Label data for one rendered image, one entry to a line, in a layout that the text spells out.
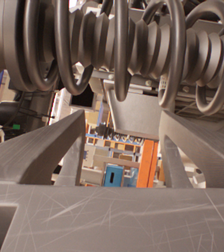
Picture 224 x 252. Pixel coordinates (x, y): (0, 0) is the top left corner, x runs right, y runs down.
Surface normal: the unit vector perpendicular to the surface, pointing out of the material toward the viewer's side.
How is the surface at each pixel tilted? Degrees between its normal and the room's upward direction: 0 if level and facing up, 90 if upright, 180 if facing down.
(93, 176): 90
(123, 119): 77
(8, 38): 96
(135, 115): 90
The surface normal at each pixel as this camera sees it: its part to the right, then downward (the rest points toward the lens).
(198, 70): -0.67, 0.46
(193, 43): -0.56, -0.22
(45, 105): -0.01, -0.15
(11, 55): -0.02, 0.60
